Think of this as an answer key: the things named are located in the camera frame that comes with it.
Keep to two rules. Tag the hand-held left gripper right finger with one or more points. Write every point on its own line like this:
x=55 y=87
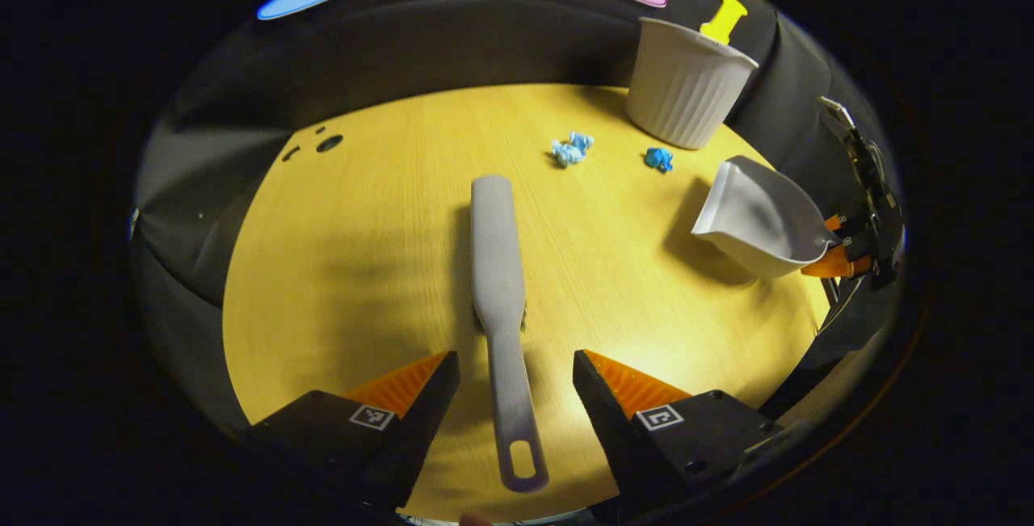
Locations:
x=614 y=429

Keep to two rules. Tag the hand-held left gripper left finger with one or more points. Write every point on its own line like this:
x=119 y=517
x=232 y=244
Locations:
x=420 y=429

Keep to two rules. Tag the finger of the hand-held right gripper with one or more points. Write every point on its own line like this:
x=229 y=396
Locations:
x=850 y=224
x=844 y=266

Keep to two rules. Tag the grey plastic dustpan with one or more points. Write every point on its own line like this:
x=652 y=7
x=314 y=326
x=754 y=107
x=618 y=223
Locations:
x=759 y=219

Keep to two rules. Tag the small grey broom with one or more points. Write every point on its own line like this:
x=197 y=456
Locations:
x=497 y=267

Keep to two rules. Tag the dark blue paper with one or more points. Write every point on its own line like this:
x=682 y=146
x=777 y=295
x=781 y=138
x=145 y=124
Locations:
x=658 y=159

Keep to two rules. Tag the white ribbed garbage bin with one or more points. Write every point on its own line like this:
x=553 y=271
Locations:
x=683 y=90

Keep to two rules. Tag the light blue paper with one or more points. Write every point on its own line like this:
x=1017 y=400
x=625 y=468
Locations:
x=570 y=150

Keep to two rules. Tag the yellow wooden desktop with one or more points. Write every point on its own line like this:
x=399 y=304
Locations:
x=363 y=267

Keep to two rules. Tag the black backdrop cloth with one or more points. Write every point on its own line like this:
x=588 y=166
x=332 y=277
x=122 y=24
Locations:
x=485 y=41

